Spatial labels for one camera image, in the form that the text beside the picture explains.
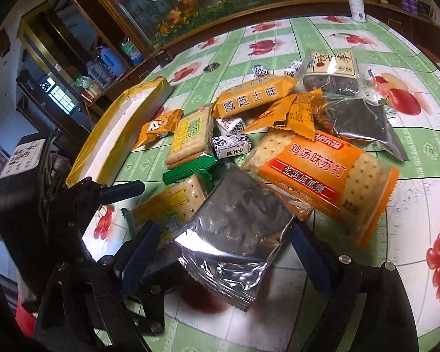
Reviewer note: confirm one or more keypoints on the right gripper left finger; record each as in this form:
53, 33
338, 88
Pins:
141, 253

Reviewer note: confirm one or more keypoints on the orange soda cracker pack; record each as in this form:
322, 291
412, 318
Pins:
342, 181

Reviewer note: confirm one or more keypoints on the silver foil snack pack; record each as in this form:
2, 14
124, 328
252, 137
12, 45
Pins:
232, 239

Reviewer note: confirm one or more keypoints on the dark green snack pack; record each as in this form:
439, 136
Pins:
188, 169

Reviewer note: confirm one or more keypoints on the round metal table inlay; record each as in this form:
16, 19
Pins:
211, 67

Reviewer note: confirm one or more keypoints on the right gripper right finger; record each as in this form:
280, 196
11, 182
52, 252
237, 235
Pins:
308, 249

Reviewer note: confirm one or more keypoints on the yellow cheese biscuit pack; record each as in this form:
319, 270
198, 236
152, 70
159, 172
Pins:
251, 94

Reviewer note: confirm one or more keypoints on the blue thermos jug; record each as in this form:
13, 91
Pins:
112, 61

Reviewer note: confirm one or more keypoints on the blue white nougat candy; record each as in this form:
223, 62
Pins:
232, 145

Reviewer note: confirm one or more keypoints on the small orange snack sachet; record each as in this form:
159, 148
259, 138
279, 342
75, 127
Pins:
159, 127

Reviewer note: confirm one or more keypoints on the green plastic bag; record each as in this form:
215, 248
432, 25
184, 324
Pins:
132, 51

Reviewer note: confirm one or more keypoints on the small black jar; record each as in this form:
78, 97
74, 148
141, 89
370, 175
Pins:
163, 57

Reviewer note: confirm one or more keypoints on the clear dark cake pack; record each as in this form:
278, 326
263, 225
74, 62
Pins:
332, 73

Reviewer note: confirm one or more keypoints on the yellow gold tray box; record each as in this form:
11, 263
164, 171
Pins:
112, 139

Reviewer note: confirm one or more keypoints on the grey thermos jug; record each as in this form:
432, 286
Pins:
97, 72

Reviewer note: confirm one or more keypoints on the green yellow cracker pack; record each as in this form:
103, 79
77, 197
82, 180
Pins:
192, 138

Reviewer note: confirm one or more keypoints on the orange pastry sachet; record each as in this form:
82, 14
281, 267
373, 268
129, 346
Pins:
300, 116
276, 114

